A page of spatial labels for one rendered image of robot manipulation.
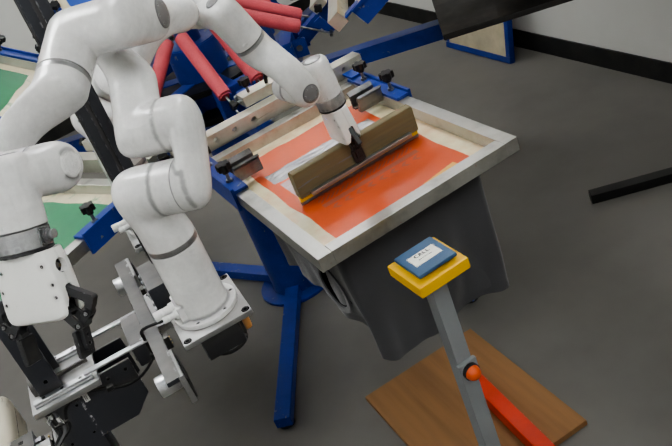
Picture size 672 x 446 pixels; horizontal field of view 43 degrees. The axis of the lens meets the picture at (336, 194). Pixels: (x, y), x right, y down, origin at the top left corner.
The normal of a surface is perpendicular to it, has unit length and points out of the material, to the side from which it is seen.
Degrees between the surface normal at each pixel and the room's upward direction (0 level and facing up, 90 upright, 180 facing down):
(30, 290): 70
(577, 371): 0
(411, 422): 0
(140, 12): 83
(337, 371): 0
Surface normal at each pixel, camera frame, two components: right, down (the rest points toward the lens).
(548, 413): -0.32, -0.82
